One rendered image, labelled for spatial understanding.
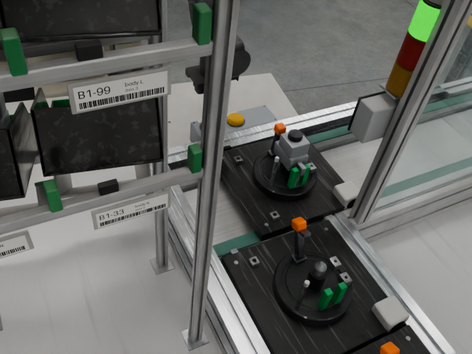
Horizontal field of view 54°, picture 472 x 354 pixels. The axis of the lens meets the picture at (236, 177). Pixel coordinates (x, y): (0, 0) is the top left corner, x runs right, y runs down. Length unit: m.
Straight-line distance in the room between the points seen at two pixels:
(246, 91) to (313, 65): 1.87
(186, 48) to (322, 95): 2.60
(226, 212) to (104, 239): 0.26
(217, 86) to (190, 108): 0.89
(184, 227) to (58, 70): 0.57
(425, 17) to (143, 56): 0.46
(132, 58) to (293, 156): 0.58
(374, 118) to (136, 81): 0.48
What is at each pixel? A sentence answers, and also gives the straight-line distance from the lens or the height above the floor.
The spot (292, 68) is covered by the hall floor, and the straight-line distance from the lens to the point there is 3.19.
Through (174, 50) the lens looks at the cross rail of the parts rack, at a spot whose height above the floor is 1.47.
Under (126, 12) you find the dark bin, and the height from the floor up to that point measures 1.48.
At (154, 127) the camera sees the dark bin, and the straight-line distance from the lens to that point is 0.53.
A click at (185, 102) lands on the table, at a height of 0.86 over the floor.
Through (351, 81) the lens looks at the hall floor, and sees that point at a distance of 3.20.
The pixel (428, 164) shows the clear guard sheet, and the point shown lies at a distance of 1.01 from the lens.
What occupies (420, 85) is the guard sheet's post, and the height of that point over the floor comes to 1.30.
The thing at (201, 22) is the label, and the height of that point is 1.49.
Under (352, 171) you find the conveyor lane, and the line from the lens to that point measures 1.16.
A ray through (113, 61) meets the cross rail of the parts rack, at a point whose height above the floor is 1.47.
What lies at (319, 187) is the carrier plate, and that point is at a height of 0.97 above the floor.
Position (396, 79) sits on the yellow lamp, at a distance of 0.79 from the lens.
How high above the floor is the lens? 1.68
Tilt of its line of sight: 46 degrees down
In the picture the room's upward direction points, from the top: 8 degrees clockwise
